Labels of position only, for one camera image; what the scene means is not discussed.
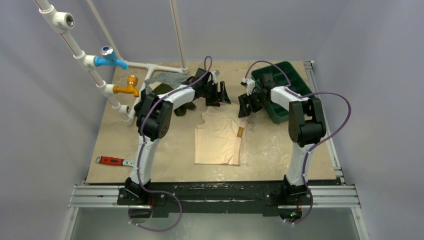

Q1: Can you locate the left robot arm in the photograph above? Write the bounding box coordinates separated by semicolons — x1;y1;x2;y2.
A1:
117;68;231;206

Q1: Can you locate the purple cable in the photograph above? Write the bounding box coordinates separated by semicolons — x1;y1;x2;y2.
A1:
244;60;353;226
127;55;214;233

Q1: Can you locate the dark green underwear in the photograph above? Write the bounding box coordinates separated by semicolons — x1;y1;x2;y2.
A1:
152;83;196;117

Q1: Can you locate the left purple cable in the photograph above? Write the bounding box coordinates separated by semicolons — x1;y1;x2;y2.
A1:
127;55;214;233

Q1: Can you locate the white PVC pipe frame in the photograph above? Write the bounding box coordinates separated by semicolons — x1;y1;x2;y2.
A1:
35;0;189;126

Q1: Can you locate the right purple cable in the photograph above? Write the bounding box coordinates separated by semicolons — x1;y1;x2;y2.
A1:
244;60;353;226

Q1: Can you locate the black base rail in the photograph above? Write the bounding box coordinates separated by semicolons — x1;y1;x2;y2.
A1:
117;180;314;220

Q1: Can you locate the orange tap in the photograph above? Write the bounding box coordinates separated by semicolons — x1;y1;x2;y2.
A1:
112;75;140;98

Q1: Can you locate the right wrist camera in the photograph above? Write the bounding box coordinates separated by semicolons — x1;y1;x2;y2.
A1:
240;77;256;96

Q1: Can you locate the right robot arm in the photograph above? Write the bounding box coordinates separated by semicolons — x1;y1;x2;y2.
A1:
238;73;327;204

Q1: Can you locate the beige underwear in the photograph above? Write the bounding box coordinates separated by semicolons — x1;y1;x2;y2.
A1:
194;103;250;166

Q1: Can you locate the striped grey underwear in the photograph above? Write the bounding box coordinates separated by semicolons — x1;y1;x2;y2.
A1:
144;72;190;95

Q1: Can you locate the adjustable wrench red handle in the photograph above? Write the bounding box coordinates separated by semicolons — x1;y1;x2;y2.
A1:
94;156;135;167

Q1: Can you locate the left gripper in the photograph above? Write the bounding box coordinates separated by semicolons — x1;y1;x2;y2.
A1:
201;81;230;107

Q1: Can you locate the blue tap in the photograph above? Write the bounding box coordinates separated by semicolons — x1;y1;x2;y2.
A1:
93;45;129;70

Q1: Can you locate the green compartment tray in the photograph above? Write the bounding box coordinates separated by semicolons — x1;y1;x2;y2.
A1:
250;61;312;124

